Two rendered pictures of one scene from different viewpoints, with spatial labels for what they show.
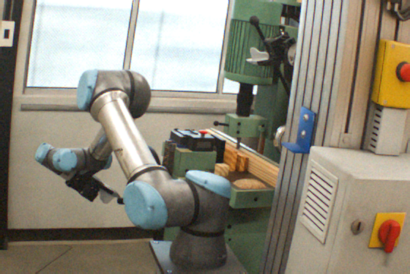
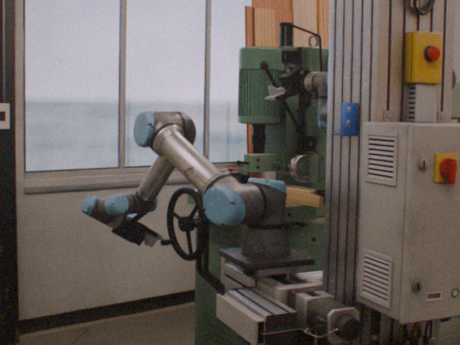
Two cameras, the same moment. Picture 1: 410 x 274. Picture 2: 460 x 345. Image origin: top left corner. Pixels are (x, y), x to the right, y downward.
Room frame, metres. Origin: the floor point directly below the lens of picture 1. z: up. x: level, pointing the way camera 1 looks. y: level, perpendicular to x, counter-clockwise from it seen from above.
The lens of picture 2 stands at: (-0.40, 0.34, 1.26)
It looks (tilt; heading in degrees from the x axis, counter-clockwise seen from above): 5 degrees down; 352
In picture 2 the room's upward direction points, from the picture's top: 1 degrees clockwise
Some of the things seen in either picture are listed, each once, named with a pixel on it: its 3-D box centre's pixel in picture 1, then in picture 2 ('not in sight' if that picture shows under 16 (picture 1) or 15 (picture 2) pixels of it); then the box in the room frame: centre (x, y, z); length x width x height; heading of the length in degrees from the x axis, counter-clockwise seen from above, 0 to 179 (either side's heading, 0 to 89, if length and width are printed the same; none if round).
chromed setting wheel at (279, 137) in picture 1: (288, 139); (302, 167); (2.25, -0.30, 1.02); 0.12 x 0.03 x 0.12; 118
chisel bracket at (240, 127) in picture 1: (245, 127); (261, 164); (2.31, -0.14, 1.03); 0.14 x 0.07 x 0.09; 118
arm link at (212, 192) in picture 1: (203, 199); (265, 200); (1.56, -0.02, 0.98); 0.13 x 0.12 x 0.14; 126
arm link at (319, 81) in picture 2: not in sight; (330, 83); (1.81, -0.28, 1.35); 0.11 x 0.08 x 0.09; 27
